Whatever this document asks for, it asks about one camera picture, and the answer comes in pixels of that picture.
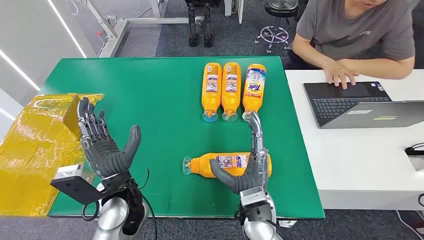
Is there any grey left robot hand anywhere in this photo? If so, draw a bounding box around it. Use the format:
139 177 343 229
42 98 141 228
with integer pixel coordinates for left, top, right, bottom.
76 96 142 181

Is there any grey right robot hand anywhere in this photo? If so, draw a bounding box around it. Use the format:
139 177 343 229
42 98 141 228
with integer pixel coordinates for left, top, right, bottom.
209 111 270 196

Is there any orange detergent bottle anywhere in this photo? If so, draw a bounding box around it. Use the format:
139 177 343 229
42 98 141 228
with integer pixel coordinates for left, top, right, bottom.
182 152 273 179
220 61 242 123
201 62 223 123

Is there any orange bottle with Tide label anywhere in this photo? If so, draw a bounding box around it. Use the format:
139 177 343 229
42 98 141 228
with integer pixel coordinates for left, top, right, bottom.
241 63 267 122

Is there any yellow taped cardboard box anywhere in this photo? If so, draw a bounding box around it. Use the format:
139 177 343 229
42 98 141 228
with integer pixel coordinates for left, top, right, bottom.
0 93 105 218

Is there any green table mat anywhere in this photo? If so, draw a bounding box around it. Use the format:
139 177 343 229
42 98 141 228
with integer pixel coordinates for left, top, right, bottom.
39 55 326 220

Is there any white desk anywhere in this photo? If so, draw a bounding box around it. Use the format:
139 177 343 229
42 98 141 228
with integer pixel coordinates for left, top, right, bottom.
284 68 424 212

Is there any dark grey laptop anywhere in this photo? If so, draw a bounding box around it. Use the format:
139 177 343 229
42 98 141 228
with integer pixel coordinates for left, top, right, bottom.
302 81 424 130

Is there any person's right hand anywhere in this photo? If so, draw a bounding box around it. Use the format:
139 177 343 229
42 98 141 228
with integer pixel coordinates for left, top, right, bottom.
322 61 359 90

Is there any black humanoid robot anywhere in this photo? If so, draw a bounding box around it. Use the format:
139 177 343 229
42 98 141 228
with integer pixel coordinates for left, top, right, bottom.
184 0 215 48

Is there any black power plug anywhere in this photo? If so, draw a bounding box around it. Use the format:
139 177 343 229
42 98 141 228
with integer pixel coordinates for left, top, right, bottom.
404 143 424 157

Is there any white table leg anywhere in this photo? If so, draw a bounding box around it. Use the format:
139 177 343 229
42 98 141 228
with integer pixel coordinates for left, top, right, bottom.
224 0 245 25

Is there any black round stool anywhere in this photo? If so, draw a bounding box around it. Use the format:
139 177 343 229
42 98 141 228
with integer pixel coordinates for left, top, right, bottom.
254 0 301 55

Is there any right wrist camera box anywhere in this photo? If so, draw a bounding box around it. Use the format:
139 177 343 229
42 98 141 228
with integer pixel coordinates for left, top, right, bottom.
238 186 276 228

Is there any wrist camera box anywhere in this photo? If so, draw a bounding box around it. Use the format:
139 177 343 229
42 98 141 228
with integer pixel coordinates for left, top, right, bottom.
50 164 107 206
238 186 276 228

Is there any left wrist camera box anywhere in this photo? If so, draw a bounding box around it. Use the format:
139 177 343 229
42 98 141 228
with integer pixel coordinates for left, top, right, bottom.
50 164 107 206

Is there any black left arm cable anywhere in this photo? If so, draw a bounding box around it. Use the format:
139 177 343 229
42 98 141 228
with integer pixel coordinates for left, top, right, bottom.
81 168 158 240

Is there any white metal gantry frame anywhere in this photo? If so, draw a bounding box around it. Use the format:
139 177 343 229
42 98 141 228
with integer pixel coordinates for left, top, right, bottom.
67 0 190 59

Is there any white wall light strip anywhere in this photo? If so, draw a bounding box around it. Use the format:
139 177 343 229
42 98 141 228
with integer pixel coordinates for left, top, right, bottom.
47 0 88 59

